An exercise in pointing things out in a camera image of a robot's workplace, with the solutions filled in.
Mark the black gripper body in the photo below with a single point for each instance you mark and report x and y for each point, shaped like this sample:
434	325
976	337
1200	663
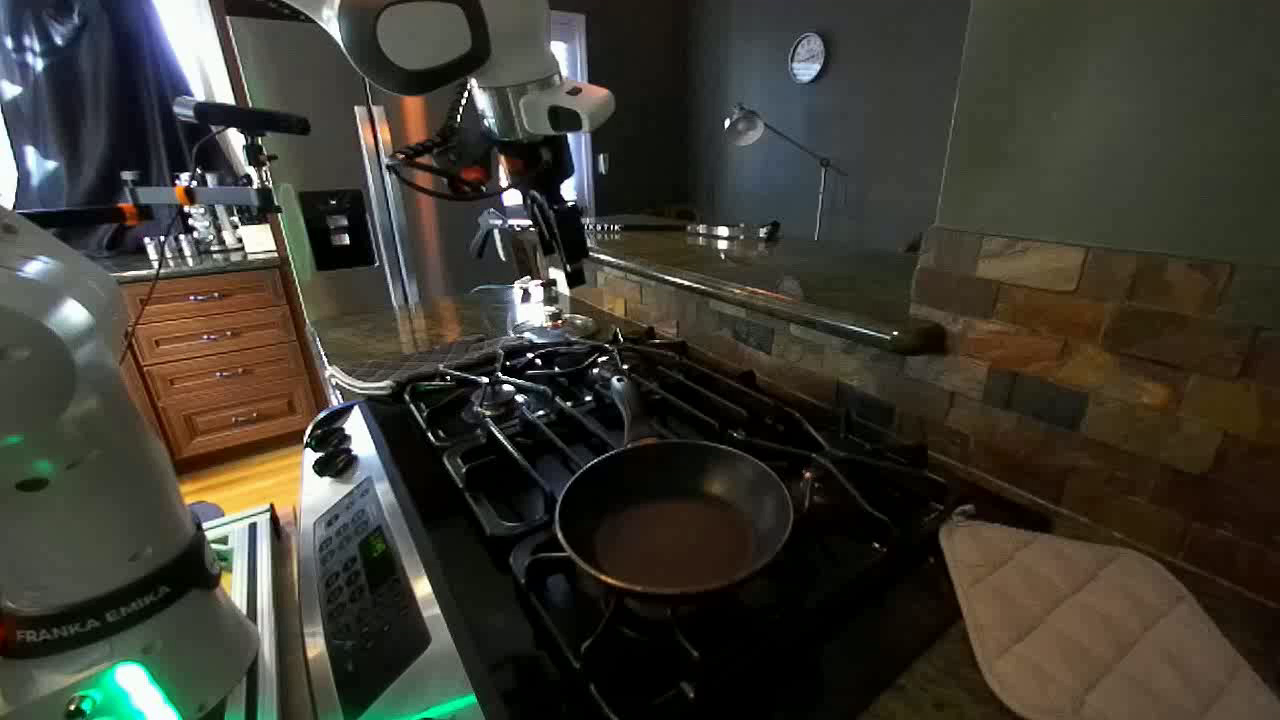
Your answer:
538	169

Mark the round wall clock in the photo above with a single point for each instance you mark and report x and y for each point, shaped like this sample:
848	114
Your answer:
805	57

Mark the white quilted pot holder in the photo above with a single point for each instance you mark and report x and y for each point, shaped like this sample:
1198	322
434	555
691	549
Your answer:
1072	629

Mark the silver desk lamp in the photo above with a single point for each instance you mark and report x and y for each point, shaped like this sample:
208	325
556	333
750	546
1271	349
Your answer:
767	159

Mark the stainless steel refrigerator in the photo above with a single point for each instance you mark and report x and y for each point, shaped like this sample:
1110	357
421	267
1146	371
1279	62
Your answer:
395	210

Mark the wooden drawer cabinet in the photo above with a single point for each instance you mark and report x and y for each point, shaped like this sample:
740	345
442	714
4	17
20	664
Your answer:
221	361

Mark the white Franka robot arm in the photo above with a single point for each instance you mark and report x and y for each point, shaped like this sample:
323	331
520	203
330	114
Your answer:
110	592

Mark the black gas stove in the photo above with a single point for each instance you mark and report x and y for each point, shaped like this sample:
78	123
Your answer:
437	590

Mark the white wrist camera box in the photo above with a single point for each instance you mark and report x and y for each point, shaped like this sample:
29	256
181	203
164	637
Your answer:
562	109

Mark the black frying pan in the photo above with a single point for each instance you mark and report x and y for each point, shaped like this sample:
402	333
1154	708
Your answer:
673	523

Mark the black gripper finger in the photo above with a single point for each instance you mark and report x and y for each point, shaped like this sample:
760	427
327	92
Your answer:
556	299
524	302

